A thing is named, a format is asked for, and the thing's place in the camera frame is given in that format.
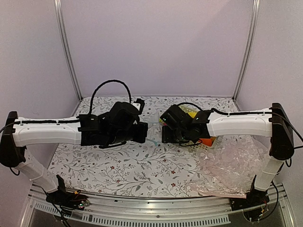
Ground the floral table cloth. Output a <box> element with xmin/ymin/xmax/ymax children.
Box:
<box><xmin>49</xmin><ymin>96</ymin><xmax>236</xmax><ymax>198</ymax></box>

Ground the clear zip top bag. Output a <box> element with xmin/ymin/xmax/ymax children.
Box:
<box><xmin>146</xmin><ymin>112</ymin><xmax>162</xmax><ymax>146</ymax></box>

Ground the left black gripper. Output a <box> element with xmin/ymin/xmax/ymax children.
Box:
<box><xmin>107</xmin><ymin>121</ymin><xmax>148</xmax><ymax>145</ymax></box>

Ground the yellow lemon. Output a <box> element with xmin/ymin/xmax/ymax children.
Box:
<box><xmin>187</xmin><ymin>111</ymin><xmax>197</xmax><ymax>118</ymax></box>

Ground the orange fruit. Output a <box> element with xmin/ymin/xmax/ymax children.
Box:
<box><xmin>200</xmin><ymin>139</ymin><xmax>213</xmax><ymax>147</ymax></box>

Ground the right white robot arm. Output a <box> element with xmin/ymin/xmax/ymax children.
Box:
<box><xmin>160</xmin><ymin>103</ymin><xmax>294</xmax><ymax>209</ymax></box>

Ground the left aluminium frame post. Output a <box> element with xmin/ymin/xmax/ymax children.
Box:
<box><xmin>54</xmin><ymin>0</ymin><xmax>83</xmax><ymax>102</ymax></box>

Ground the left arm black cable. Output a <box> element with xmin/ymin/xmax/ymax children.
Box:
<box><xmin>89</xmin><ymin>79</ymin><xmax>133</xmax><ymax>116</ymax></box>

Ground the front aluminium rail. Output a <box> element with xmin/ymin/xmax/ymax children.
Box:
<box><xmin>20</xmin><ymin>182</ymin><xmax>294</xmax><ymax>227</ymax></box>

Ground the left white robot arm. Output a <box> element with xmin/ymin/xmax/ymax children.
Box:
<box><xmin>0</xmin><ymin>99</ymin><xmax>148</xmax><ymax>210</ymax></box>

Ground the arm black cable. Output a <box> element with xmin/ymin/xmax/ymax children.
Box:
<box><xmin>177</xmin><ymin>102</ymin><xmax>273</xmax><ymax>118</ymax></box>
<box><xmin>89</xmin><ymin>79</ymin><xmax>133</xmax><ymax>116</ymax></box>

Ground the aluminium frame post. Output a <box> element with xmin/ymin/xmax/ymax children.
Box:
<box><xmin>232</xmin><ymin>0</ymin><xmax>260</xmax><ymax>102</ymax></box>
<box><xmin>54</xmin><ymin>0</ymin><xmax>83</xmax><ymax>102</ymax></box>

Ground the right aluminium frame post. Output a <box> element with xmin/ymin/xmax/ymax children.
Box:
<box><xmin>232</xmin><ymin>0</ymin><xmax>260</xmax><ymax>102</ymax></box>

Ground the crumpled clear plastic sheet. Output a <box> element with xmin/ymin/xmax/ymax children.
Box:
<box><xmin>188</xmin><ymin>136</ymin><xmax>269</xmax><ymax>199</ymax></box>

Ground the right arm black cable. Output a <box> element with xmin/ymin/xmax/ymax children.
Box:
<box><xmin>177</xmin><ymin>102</ymin><xmax>273</xmax><ymax>118</ymax></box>

